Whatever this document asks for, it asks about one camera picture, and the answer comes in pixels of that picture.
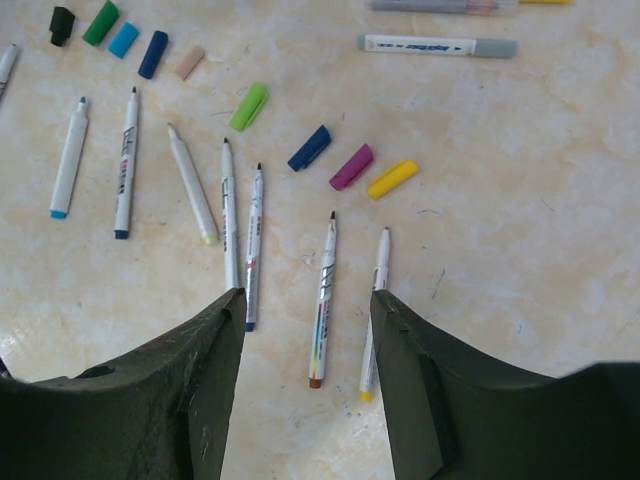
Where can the dark blue pen cap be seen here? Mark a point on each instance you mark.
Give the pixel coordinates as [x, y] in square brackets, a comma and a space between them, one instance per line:
[311, 149]

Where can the dark blue capped pen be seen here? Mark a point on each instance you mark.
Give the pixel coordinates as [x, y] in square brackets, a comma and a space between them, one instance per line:
[229, 218]

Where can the grey capped pen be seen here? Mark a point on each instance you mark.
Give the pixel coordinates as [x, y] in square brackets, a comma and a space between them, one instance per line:
[477, 48]

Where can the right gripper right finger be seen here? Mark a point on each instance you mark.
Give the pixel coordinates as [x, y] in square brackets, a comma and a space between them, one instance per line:
[455, 412]

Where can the light blue pen cap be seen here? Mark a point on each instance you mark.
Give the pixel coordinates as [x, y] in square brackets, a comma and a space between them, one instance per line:
[123, 40]

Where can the black pen cap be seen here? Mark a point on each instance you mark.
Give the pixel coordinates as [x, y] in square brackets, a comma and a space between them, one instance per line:
[61, 25]

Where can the orange capped pen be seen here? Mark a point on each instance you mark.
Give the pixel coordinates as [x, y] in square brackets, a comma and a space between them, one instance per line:
[323, 309]

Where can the yellow capped pen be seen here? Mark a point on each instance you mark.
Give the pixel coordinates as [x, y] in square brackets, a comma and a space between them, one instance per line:
[380, 278]

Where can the navy capped pen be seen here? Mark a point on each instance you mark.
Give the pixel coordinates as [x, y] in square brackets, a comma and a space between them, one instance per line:
[470, 7]

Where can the light green pen cap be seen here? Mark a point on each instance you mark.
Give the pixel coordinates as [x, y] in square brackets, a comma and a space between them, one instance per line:
[249, 108]

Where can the yellow pen cap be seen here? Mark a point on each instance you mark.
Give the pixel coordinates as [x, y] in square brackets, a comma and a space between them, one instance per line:
[392, 178]

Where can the light green capped pen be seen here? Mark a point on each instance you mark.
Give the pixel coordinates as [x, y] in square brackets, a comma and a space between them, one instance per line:
[200, 207]

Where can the navy pen cap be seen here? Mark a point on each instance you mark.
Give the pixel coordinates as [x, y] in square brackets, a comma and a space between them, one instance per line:
[153, 54]

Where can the magenta capped pen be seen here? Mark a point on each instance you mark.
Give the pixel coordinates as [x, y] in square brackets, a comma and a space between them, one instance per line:
[254, 238]

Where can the magenta pen cap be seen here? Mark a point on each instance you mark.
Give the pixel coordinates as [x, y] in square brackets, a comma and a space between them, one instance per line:
[351, 171]

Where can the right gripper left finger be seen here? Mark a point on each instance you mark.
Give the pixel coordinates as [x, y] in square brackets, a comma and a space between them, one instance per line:
[160, 411]

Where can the peach pen cap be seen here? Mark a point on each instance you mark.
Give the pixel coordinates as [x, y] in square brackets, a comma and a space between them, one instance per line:
[189, 61]

